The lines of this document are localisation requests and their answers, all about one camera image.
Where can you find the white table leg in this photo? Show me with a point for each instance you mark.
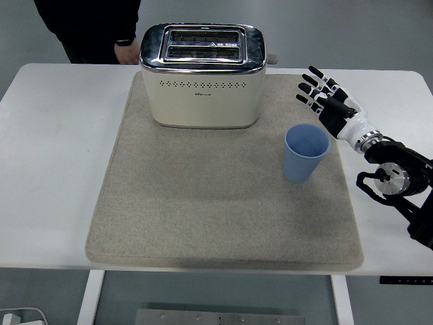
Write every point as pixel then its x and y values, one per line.
pixel 89 298
pixel 342 301

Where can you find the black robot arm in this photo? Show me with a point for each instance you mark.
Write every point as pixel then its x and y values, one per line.
pixel 409 169

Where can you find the person's hand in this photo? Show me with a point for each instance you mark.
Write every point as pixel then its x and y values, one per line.
pixel 126 54

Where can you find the beige felt mat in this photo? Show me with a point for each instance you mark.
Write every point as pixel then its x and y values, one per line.
pixel 203 203

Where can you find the black wristband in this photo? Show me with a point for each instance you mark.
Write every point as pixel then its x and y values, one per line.
pixel 123 42

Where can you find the cream and chrome toaster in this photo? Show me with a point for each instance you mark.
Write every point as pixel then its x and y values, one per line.
pixel 203 105

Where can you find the person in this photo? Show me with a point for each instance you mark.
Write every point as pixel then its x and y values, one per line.
pixel 91 20

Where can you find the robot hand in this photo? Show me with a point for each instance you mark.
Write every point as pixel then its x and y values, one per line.
pixel 353 127

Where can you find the blue ribbed plastic cup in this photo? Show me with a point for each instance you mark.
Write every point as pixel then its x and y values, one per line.
pixel 299 166

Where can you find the black table control panel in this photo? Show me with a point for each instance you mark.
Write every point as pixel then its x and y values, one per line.
pixel 406 280

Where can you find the white floor device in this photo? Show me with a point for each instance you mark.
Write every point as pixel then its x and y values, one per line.
pixel 10 319

